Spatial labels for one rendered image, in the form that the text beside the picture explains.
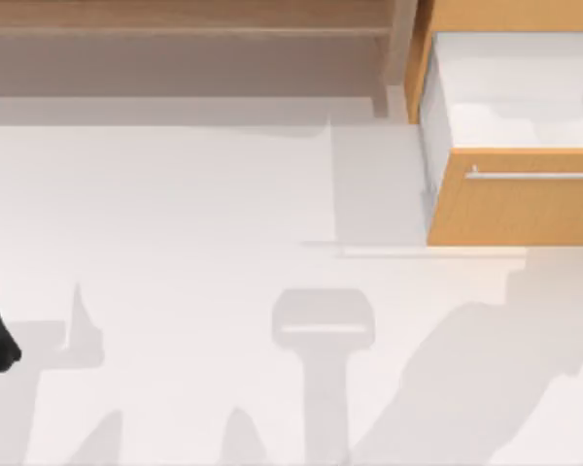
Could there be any pale wooden drawer front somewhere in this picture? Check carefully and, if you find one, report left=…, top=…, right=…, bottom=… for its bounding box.
left=426, top=148, right=583, bottom=248

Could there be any pulled-out drawer grey inside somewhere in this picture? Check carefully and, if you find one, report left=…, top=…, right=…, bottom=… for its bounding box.
left=418, top=31, right=583, bottom=244

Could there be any wooden cupboard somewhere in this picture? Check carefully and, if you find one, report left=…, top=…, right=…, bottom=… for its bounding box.
left=402, top=0, right=583, bottom=125

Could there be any long metal drawer handle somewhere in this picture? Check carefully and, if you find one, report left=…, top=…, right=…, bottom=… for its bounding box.
left=464, top=164, right=583, bottom=182

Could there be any wooden open shelf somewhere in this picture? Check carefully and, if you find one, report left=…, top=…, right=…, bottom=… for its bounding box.
left=0, top=0, right=419, bottom=118

